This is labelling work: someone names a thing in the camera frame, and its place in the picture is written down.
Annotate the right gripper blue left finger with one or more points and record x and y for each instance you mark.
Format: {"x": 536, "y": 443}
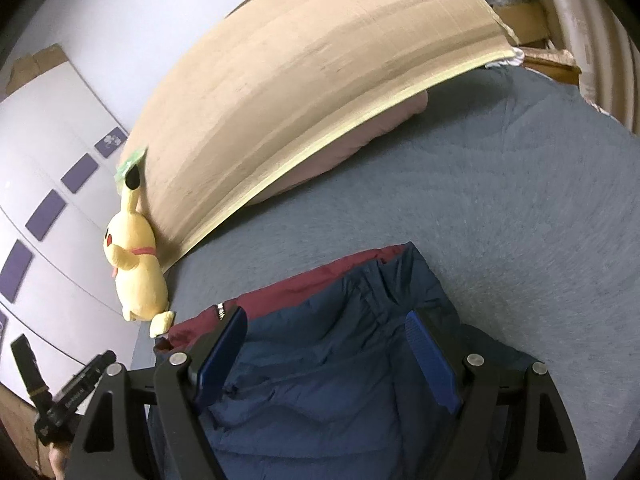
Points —
{"x": 213, "y": 355}

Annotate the beige woven bamboo mat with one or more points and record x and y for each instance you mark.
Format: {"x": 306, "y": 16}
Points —
{"x": 277, "y": 81}

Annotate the white wardrobe with purple handles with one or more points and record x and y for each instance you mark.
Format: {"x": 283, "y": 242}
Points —
{"x": 59, "y": 152}

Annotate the yellow Pikachu plush toy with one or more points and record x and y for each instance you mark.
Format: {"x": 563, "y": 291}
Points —
{"x": 129, "y": 246}

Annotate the navy blue puffer jacket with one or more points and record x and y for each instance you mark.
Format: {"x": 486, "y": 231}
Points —
{"x": 326, "y": 386}

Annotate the beige patterned curtain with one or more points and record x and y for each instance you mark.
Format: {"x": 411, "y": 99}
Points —
{"x": 604, "y": 52}

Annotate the cardboard boxes atop wardrobe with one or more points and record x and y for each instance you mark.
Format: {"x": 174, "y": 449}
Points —
{"x": 31, "y": 66}

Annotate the person's left hand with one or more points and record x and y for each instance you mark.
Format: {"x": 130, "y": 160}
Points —
{"x": 58, "y": 457}

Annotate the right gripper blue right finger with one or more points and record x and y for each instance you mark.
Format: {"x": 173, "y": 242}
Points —
{"x": 441, "y": 358}

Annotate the grey bed sheet mattress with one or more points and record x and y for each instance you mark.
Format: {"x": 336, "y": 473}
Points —
{"x": 524, "y": 201}

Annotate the cardboard box beside bed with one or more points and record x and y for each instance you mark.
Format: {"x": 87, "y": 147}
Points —
{"x": 527, "y": 20}

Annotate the pink pillow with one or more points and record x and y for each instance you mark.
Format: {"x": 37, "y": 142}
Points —
{"x": 345, "y": 147}

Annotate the white crumpled cloth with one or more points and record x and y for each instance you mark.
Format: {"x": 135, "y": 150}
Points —
{"x": 505, "y": 62}

